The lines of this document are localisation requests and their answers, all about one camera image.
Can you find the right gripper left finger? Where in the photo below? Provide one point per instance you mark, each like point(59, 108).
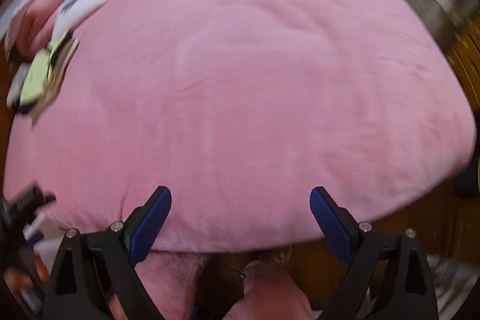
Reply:
point(91, 268)

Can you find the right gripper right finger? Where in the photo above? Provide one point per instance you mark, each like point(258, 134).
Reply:
point(407, 289)

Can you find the light green hooded jacket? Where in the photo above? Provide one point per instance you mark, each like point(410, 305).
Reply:
point(37, 75)

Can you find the person's left hand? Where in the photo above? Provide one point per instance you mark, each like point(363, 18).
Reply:
point(17, 280)

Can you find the person's left pink-clad leg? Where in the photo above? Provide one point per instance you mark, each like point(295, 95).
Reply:
point(171, 279)

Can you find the person's pink-clad leg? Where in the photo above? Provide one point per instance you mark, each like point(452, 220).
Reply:
point(270, 293)
point(171, 279)

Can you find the person's right pink-clad leg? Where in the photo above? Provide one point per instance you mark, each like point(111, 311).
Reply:
point(270, 293)

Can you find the grey folded garment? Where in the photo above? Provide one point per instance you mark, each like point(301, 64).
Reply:
point(14, 93)

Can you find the folded cream garment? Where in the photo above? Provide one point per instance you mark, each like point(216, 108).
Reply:
point(60, 59)

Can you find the folded pink quilt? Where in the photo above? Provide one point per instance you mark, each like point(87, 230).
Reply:
point(31, 26)

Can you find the white pillow with blue print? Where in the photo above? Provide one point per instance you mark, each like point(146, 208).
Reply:
point(71, 14)

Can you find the pink plush bed cover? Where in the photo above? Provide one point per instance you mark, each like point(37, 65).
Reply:
point(241, 108)

